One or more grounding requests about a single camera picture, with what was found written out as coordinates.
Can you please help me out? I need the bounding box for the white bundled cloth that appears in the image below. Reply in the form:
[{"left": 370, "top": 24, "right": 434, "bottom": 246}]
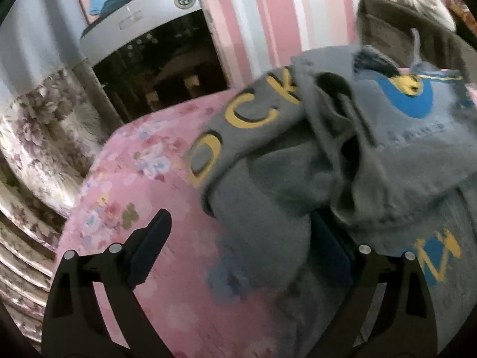
[{"left": 397, "top": 0, "right": 457, "bottom": 32}]

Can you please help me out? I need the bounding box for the pink floral bed sheet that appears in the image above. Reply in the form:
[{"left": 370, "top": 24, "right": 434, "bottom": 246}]
[{"left": 56, "top": 89, "right": 310, "bottom": 358}]

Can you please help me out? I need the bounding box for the grey printed hoodie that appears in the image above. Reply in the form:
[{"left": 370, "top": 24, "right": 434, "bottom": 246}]
[{"left": 184, "top": 45, "right": 477, "bottom": 358}]

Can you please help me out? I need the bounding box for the floral curtain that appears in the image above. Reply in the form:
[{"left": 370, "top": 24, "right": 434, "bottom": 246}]
[{"left": 0, "top": 67, "right": 112, "bottom": 344}]

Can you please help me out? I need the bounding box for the silver water dispenser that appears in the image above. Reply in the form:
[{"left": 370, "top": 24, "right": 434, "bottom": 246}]
[{"left": 79, "top": 0, "right": 232, "bottom": 124}]

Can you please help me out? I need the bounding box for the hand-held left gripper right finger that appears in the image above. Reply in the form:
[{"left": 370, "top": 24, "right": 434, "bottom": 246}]
[{"left": 311, "top": 211, "right": 438, "bottom": 358}]

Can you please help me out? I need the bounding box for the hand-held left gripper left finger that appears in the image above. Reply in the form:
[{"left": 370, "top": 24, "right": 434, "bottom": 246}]
[{"left": 41, "top": 209, "right": 176, "bottom": 358}]

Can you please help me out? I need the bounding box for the brown blanket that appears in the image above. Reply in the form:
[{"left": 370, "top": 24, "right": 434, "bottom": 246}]
[{"left": 356, "top": 0, "right": 477, "bottom": 83}]

